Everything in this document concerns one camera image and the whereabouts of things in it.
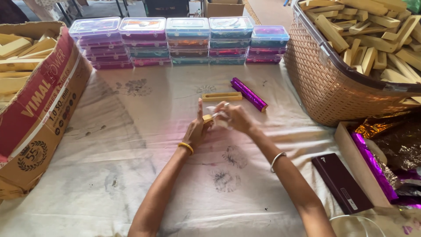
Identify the dark maroon power bank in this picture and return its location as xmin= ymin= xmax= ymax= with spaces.
xmin=311 ymin=153 xmax=375 ymax=215

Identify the tan woven plastic basket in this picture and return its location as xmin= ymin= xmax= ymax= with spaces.
xmin=284 ymin=0 xmax=421 ymax=127

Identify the gold foil sheet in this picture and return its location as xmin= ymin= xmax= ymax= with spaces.
xmin=355 ymin=112 xmax=421 ymax=172

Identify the plain brown cardboard box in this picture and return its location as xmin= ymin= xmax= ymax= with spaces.
xmin=203 ymin=0 xmax=246 ymax=18

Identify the clear plastic wrap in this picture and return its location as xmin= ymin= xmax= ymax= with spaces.
xmin=206 ymin=105 xmax=234 ymax=130

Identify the gold bangle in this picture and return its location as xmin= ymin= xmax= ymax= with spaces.
xmin=178 ymin=142 xmax=194 ymax=155

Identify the pile of wooden blocks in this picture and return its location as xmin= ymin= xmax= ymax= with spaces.
xmin=0 ymin=31 xmax=58 ymax=109
xmin=298 ymin=0 xmax=421 ymax=105

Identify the silver bangle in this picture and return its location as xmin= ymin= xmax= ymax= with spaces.
xmin=270 ymin=152 xmax=287 ymax=174

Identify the purple foil sheet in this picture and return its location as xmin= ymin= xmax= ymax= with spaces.
xmin=350 ymin=132 xmax=421 ymax=209

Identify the shallow wooden tray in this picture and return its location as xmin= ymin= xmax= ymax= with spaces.
xmin=334 ymin=120 xmax=421 ymax=210

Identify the black metal table frame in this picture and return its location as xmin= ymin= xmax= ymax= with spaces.
xmin=56 ymin=0 xmax=130 ymax=26

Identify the slotted wooden block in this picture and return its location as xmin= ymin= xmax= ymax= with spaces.
xmin=202 ymin=92 xmax=243 ymax=102

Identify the purple foil wrapped block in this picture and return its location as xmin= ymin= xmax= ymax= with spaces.
xmin=230 ymin=77 xmax=268 ymax=113

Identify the person's right hand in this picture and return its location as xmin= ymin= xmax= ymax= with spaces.
xmin=214 ymin=101 xmax=260 ymax=135

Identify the person's left hand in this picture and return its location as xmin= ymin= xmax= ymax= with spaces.
xmin=182 ymin=98 xmax=214 ymax=150

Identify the stack of clear plastic boxes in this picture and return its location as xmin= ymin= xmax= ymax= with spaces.
xmin=68 ymin=16 xmax=290 ymax=70

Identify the stained white table cloth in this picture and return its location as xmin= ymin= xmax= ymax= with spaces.
xmin=0 ymin=59 xmax=421 ymax=237

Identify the red printed cardboard carton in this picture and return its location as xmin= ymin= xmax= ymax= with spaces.
xmin=0 ymin=21 xmax=93 ymax=201

